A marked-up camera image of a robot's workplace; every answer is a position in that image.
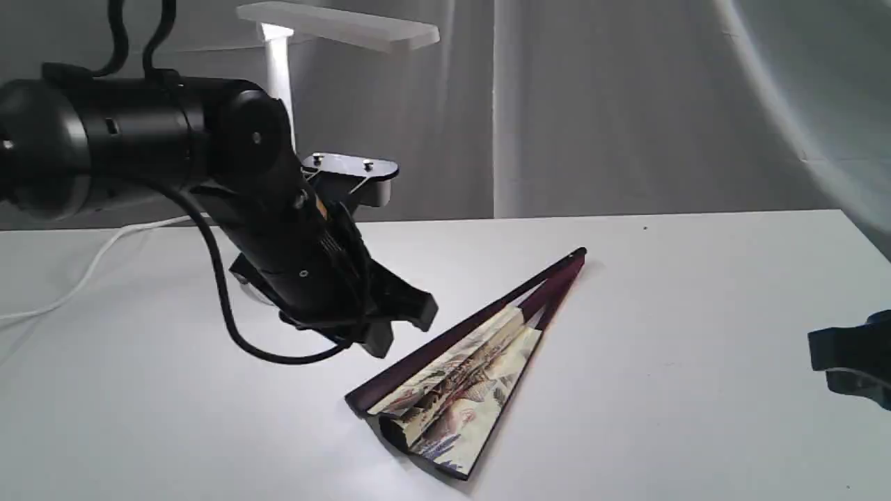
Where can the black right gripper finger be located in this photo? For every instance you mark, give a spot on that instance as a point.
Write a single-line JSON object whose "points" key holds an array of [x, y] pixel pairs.
{"points": [[855, 360]]}

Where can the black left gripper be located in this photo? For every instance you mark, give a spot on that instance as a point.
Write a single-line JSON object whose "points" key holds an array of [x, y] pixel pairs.
{"points": [[307, 255]]}

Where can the painted paper folding fan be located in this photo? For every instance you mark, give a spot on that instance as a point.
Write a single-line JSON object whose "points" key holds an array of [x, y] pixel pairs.
{"points": [[442, 403]]}

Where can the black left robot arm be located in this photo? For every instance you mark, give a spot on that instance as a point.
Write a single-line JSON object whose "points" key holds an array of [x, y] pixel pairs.
{"points": [[221, 150]]}

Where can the white desk lamp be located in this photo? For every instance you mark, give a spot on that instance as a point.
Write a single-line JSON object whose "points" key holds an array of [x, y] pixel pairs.
{"points": [[279, 21]]}

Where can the white backdrop curtain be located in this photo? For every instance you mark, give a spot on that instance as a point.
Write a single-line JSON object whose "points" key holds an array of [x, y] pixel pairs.
{"points": [[587, 108]]}

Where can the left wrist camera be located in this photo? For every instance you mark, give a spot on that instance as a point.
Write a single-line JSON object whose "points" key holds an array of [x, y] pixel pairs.
{"points": [[350, 180]]}

